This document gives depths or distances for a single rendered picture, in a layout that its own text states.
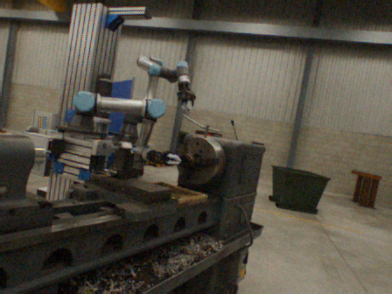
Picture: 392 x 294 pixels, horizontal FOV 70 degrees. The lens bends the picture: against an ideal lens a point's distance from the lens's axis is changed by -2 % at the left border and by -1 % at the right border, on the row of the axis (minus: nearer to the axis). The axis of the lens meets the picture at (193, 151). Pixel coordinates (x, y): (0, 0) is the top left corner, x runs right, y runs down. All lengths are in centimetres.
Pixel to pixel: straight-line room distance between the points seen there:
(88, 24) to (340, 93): 1099
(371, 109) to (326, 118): 158
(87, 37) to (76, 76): 28
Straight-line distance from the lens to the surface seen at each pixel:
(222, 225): 198
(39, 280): 109
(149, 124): 190
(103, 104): 175
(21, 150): 101
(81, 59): 221
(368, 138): 1242
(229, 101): 1215
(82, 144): 183
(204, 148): 182
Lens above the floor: 124
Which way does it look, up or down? 3 degrees down
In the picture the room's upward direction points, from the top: 10 degrees clockwise
